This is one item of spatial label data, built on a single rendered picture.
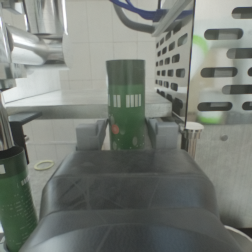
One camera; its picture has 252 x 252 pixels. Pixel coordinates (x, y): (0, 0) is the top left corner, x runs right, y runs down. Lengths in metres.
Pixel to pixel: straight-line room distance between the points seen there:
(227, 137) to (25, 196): 0.23
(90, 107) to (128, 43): 1.42
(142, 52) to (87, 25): 0.50
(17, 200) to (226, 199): 0.25
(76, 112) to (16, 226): 0.14
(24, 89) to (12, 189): 0.21
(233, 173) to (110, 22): 1.54
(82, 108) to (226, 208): 0.24
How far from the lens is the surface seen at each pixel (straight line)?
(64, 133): 1.82
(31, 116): 0.24
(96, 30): 1.68
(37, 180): 0.48
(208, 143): 0.24
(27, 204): 0.21
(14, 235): 0.22
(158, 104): 0.24
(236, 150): 0.26
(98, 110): 0.24
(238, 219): 0.36
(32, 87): 0.39
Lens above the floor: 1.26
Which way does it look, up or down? 17 degrees down
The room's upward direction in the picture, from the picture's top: 1 degrees counter-clockwise
